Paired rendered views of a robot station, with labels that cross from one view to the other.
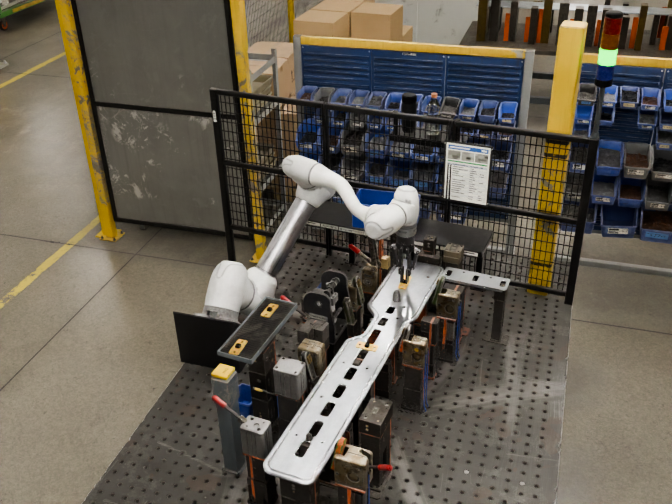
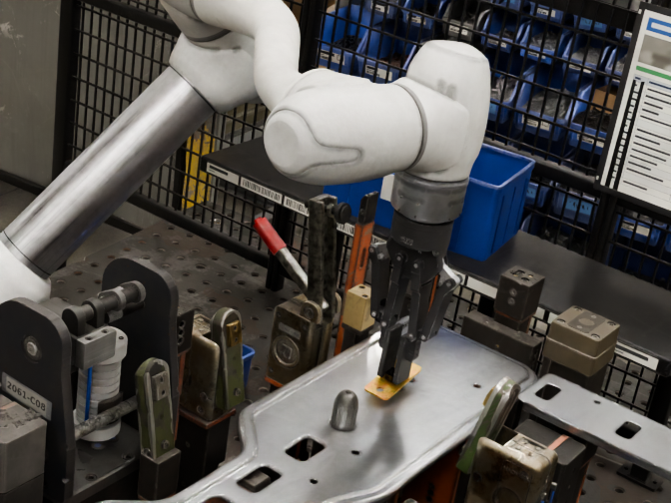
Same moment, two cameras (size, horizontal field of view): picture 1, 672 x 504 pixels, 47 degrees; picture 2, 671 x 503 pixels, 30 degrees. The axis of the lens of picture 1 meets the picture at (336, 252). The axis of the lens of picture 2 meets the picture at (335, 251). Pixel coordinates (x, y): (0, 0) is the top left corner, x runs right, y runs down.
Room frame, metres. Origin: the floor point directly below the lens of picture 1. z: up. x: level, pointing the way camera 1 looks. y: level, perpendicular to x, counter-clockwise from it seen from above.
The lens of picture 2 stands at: (1.39, -0.40, 1.86)
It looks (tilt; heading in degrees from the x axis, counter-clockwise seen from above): 25 degrees down; 8
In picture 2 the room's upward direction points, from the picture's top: 9 degrees clockwise
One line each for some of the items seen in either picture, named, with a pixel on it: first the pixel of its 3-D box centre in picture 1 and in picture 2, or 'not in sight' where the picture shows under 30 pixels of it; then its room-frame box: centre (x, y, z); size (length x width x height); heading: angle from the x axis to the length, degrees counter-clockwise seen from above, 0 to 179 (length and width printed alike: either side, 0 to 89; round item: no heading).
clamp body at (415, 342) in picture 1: (414, 373); not in sight; (2.37, -0.29, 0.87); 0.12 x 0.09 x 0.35; 66
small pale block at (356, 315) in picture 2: (385, 291); (343, 400); (2.93, -0.22, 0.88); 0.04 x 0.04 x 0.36; 66
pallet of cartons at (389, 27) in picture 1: (357, 61); not in sight; (7.44, -0.26, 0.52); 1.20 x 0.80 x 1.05; 159
